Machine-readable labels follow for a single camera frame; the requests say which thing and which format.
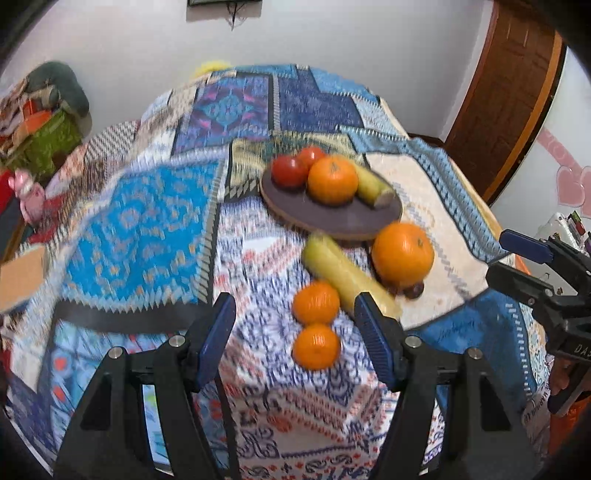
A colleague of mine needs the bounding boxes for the dark round wooden plate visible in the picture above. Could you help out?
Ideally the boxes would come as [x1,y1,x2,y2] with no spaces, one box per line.
[259,154,403,241]

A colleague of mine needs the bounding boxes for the patchwork printed blanket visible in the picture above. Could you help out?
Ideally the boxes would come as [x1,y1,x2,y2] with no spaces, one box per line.
[0,64,555,480]

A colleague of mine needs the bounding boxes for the medium orange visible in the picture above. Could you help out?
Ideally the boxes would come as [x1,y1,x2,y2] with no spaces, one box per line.
[307,155,359,206]

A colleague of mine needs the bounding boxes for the brown wooden door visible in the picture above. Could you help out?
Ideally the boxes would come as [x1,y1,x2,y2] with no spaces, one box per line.
[443,0,568,204]

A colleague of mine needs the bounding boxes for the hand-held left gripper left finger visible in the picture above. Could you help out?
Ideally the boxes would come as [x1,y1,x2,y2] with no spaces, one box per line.
[53,292,241,480]

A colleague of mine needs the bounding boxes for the pink plush toy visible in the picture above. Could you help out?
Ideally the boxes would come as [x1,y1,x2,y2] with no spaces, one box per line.
[14,168,48,225]

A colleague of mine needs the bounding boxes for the large orange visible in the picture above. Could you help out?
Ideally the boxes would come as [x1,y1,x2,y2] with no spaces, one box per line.
[372,222,435,283]

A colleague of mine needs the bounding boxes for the pink heart wall decoration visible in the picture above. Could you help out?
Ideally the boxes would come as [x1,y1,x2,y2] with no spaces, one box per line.
[556,164,591,208]

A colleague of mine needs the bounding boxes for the hanging black cable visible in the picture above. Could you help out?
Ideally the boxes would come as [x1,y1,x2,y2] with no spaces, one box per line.
[225,0,246,31]

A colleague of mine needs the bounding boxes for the brown cardboard box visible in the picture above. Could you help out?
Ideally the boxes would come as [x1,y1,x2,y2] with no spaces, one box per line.
[0,244,49,312]

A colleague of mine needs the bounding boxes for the cluttered white shelf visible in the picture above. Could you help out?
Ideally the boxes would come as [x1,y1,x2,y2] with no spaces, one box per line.
[540,210,591,259]

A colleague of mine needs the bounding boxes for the long yellow banana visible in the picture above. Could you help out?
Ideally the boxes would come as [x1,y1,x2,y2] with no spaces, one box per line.
[301,232,402,319]

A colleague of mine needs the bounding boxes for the short yellow banana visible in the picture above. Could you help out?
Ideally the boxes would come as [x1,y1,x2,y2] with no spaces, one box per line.
[351,159,395,208]

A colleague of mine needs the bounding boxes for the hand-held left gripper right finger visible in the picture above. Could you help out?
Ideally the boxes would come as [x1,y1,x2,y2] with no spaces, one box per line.
[353,292,546,480]

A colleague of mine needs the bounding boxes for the red tomato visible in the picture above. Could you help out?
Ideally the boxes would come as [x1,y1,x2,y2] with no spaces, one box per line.
[271,154,309,189]
[295,146,328,171]

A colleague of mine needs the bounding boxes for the small mandarin orange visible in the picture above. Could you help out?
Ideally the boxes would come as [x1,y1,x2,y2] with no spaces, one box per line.
[292,323,342,371]
[292,281,341,325]

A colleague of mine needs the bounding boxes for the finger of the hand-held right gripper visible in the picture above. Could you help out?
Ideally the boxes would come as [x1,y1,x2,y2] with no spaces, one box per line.
[486,262,579,319]
[500,229,591,297]

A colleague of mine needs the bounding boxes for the yellow plush item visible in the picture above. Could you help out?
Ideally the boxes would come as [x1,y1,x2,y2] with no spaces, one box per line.
[191,59,232,79]

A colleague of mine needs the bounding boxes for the green patterned cloth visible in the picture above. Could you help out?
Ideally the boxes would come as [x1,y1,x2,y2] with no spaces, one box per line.
[4,110,85,182]

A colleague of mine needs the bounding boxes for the grey green cloth bundle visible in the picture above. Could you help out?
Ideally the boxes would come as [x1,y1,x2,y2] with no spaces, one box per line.
[27,61,90,117]

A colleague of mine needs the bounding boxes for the person's right hand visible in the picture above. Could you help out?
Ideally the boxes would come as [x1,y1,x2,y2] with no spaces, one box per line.
[550,356,575,403]

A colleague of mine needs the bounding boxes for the pink ribbon wall decoration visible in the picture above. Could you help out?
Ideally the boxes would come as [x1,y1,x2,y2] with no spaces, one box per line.
[538,127,583,169]

